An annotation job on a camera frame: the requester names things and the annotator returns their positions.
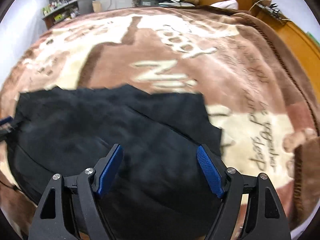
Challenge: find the black puffer jacket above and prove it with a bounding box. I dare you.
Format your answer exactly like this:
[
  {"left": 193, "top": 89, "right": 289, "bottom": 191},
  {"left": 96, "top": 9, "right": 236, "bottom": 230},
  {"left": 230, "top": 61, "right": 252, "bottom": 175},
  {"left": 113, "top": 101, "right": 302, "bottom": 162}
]
[{"left": 5, "top": 85, "right": 221, "bottom": 239}]

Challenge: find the brown cream plush blanket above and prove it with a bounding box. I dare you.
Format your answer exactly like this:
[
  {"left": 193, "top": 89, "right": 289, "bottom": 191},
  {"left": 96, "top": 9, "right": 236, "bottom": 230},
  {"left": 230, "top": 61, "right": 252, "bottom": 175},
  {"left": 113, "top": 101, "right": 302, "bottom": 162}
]
[{"left": 1, "top": 7, "right": 319, "bottom": 239}]

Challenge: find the dark cluttered shelf unit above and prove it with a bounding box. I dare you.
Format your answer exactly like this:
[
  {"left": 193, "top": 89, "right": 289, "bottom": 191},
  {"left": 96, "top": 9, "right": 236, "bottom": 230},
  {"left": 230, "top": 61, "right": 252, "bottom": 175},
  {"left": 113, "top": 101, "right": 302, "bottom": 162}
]
[{"left": 42, "top": 0, "right": 95, "bottom": 30}]

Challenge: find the white pillow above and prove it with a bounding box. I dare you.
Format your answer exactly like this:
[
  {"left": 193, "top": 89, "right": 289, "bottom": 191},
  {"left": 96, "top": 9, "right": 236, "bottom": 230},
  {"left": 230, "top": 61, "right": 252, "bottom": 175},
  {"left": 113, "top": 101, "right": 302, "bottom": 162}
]
[{"left": 210, "top": 0, "right": 239, "bottom": 10}]

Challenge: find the clutter pile beside bed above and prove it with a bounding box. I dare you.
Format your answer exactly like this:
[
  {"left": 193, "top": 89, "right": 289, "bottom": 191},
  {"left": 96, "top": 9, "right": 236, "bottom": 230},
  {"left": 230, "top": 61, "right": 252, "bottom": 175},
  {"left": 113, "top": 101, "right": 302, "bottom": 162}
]
[{"left": 133, "top": 0, "right": 200, "bottom": 7}]

